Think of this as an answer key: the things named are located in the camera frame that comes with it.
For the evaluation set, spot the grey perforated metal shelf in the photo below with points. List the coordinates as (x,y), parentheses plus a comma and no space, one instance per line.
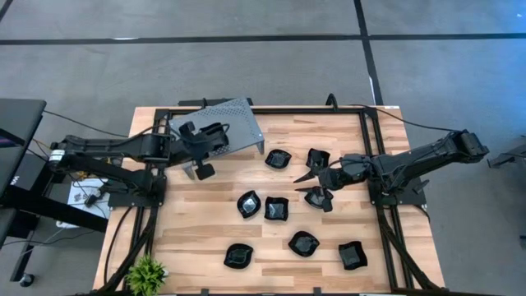
(242,123)

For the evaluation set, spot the black square mini plate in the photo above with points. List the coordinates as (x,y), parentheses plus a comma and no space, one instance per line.
(276,209)
(352,255)

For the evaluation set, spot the black rounded mini plate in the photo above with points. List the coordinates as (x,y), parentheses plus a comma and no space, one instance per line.
(317,199)
(278,158)

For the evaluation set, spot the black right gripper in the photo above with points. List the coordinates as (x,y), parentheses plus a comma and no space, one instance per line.
(345,172)

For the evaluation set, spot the black diamond-shaped mini plate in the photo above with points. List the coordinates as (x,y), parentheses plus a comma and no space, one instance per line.
(304,243)

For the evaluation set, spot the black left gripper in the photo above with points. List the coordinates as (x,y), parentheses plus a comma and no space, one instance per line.
(209,141)

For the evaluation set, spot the black desk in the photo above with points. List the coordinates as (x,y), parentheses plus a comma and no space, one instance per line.
(20,119)

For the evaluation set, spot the black angular mini plate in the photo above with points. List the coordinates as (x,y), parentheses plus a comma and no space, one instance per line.
(319,157)

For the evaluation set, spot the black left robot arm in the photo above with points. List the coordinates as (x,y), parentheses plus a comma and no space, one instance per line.
(123,148)

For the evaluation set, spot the black box white lettering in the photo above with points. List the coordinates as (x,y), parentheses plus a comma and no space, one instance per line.
(24,170)

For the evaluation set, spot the black hexagonal mini bowl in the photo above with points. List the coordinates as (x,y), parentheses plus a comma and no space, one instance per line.
(204,172)

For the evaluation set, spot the black leaf-shaped mini plate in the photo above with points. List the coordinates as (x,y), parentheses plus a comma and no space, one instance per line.
(238,256)
(248,204)

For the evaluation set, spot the green plant white pot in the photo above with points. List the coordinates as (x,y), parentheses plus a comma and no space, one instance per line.
(146,275)

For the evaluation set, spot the white printed paper sheet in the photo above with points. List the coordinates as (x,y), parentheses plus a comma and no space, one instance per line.
(84,193)

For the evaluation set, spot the black stand foot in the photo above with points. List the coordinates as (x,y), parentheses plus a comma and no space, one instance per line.
(507,158)

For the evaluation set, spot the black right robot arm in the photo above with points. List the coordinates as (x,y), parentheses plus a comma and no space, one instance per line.
(427,158)

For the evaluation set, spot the white power strip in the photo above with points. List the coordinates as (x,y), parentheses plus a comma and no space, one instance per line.
(67,224)

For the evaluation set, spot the black aluminium table frame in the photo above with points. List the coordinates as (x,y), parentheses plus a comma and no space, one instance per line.
(365,135)

